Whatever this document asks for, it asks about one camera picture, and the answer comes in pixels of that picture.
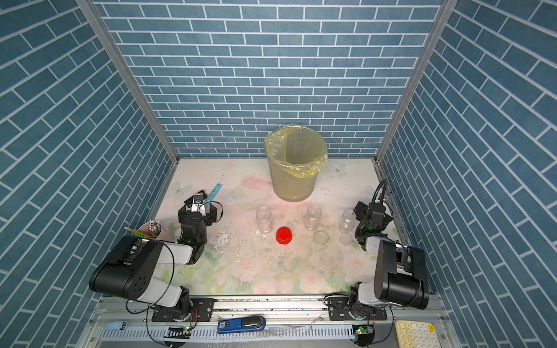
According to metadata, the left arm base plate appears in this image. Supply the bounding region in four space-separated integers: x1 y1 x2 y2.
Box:
152 298 215 323

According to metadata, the white lidded rice jar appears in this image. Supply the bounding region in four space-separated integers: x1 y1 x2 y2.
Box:
338 210 357 233

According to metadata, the beige bin with yellow bag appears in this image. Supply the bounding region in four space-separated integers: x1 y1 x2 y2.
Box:
264 124 328 202

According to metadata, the red jar lid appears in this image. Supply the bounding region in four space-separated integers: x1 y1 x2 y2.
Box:
276 226 293 245

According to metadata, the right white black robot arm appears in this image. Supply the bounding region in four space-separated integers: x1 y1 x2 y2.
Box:
348 202 429 320

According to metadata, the aluminium mounting rail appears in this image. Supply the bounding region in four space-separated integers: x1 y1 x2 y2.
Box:
90 295 449 325

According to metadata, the clear rice jar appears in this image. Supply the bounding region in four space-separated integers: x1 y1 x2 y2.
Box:
303 205 322 231

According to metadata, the red lidded rice jar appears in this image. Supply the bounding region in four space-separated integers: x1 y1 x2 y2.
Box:
255 206 273 234

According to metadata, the teal ruler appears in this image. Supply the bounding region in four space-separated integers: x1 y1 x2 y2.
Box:
204 184 223 203

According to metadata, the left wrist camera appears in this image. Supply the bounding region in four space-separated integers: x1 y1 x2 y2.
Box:
191 193 205 215

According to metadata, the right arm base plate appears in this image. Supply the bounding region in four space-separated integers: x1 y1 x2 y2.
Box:
323 294 387 321

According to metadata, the yellow egg tray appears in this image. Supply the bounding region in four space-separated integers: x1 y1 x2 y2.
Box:
395 320 441 348

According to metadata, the white slotted cable duct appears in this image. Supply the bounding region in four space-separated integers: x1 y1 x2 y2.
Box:
100 324 355 343

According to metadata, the blue black handheld device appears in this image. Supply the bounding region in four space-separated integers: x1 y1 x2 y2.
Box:
217 316 266 334

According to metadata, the pink pen holder cup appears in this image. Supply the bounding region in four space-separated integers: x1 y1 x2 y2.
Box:
125 220 175 242

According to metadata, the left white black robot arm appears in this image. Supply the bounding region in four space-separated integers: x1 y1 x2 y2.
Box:
88 191 223 322

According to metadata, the black corrugated camera cable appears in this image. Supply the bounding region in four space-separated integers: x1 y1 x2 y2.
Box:
370 178 389 210

